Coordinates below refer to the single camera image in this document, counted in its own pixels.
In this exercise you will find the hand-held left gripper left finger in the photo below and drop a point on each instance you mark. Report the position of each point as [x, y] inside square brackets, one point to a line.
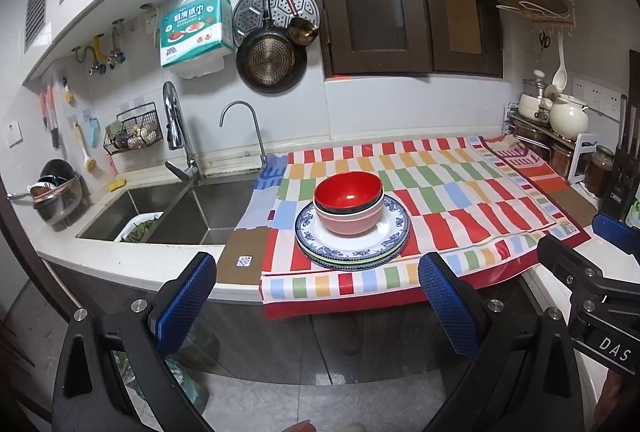
[187, 302]

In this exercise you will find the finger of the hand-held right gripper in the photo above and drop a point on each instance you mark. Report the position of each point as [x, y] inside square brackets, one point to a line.
[570, 269]
[617, 234]

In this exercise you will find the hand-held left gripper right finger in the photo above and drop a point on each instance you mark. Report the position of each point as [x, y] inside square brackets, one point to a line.
[450, 312]

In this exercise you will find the pink bowl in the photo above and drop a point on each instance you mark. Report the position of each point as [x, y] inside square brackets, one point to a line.
[350, 226]

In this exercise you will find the blue rimmed white plate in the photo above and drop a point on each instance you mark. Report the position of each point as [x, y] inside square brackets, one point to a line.
[325, 258]
[320, 244]

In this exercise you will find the red and black bowl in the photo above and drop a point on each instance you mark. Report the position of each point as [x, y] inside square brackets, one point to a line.
[347, 192]

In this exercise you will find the brown cardboard sheet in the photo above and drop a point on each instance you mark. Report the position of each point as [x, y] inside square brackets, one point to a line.
[240, 262]
[575, 207]

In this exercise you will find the glass jar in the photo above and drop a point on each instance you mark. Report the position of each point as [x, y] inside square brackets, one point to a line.
[600, 174]

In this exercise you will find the white countertop shelf rack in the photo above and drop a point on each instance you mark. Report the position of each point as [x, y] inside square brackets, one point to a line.
[585, 157]

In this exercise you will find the white basket of greens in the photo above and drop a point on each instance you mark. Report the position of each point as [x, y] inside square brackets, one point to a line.
[140, 229]

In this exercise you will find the stainless steel sink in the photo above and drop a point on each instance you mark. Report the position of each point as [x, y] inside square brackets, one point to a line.
[220, 207]

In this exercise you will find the red patterned cloth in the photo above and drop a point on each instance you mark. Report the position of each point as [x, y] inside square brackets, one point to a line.
[525, 172]

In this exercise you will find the colourful striped tablecloth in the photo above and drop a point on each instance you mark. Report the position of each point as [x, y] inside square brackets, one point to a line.
[450, 192]

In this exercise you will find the steel pot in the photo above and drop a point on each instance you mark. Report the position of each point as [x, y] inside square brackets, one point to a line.
[532, 139]

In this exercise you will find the cream teapot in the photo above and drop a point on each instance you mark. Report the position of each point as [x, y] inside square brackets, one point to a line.
[567, 117]

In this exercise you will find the yellow sponge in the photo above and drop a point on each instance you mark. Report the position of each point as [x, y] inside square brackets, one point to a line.
[118, 185]

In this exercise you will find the white pot with glass lid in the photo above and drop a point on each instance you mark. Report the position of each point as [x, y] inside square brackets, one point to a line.
[530, 104]

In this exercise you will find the metal strainer pot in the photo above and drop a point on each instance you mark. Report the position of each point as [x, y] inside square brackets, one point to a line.
[52, 202]

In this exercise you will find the white rice spoon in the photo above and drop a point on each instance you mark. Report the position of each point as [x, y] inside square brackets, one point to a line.
[559, 77]

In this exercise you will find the yellow dish brush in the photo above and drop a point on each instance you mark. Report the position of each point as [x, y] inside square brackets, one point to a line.
[89, 164]

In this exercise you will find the thin gooseneck faucet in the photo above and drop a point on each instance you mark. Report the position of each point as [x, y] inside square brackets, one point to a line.
[260, 137]

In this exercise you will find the tall chrome faucet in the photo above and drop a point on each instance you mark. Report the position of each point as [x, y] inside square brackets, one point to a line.
[172, 122]

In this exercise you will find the black scissors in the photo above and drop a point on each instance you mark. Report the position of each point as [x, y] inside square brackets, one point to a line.
[544, 41]

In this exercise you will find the pink hanging kitchen tool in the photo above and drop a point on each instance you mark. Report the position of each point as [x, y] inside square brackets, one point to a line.
[48, 112]

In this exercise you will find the small hanging brush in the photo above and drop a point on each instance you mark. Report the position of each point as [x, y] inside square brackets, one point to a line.
[68, 94]

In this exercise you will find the black frying pan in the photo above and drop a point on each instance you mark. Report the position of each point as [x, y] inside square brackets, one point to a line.
[270, 62]

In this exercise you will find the kitchen paper towel pack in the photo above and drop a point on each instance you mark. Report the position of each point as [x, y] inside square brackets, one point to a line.
[195, 27]

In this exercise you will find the small brass saucepan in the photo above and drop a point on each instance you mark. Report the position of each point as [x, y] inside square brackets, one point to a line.
[301, 32]

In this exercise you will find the round metal steamer rack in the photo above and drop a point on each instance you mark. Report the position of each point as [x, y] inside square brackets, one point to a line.
[247, 12]

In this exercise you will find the wall power outlet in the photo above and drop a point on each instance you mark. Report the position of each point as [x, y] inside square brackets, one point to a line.
[595, 96]

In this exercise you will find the metal wall tap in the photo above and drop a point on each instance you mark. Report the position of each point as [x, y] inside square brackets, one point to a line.
[116, 57]

